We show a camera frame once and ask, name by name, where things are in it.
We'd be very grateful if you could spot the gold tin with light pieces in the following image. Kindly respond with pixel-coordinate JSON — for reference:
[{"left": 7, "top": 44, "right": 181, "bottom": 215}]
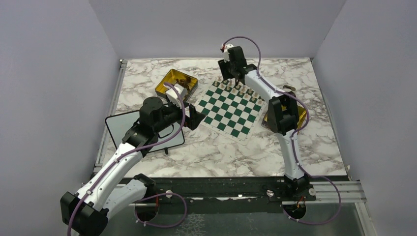
[{"left": 261, "top": 105, "right": 306, "bottom": 130}]

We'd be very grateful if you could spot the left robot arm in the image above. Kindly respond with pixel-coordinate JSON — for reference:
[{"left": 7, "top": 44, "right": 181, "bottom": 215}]
[{"left": 60, "top": 96, "right": 205, "bottom": 236}]

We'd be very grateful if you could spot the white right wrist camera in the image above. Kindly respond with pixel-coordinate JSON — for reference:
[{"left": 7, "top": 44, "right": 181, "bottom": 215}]
[{"left": 220, "top": 44, "right": 234, "bottom": 62}]

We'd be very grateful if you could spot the small whiteboard with stand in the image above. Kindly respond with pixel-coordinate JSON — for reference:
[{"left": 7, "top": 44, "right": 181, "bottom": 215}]
[{"left": 105, "top": 110, "right": 186, "bottom": 163}]

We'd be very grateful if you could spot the green white chess board mat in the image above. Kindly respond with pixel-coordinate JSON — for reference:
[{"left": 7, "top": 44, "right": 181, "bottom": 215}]
[{"left": 191, "top": 76, "right": 266, "bottom": 146}]

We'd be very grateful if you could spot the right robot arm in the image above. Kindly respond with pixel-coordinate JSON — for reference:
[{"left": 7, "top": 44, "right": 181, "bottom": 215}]
[{"left": 218, "top": 44, "right": 311, "bottom": 201}]

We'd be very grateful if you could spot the gold tin with dark pieces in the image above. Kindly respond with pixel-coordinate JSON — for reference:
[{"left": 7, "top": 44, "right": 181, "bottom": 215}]
[{"left": 155, "top": 69, "right": 198, "bottom": 101}]

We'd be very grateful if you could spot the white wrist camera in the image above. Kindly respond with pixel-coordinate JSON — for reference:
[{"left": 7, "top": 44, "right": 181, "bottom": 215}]
[
  {"left": 166, "top": 84, "right": 188, "bottom": 108},
  {"left": 220, "top": 44, "right": 234, "bottom": 62}
]

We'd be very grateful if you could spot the pile of dark chess pieces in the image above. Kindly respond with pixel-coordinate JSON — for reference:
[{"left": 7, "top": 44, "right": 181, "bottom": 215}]
[{"left": 176, "top": 78, "right": 192, "bottom": 91}]

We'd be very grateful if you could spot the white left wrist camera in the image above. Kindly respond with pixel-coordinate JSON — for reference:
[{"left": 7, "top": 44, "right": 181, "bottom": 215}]
[{"left": 166, "top": 84, "right": 188, "bottom": 108}]

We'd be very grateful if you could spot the beige stapler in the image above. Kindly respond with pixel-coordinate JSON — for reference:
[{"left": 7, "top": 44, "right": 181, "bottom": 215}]
[{"left": 283, "top": 85, "right": 296, "bottom": 91}]

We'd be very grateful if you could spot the aluminium rail right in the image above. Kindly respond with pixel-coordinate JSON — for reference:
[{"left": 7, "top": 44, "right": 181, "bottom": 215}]
[{"left": 301, "top": 181, "right": 367, "bottom": 205}]

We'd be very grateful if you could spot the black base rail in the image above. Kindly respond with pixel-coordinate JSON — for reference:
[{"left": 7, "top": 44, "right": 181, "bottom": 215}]
[{"left": 117, "top": 177, "right": 349, "bottom": 215}]

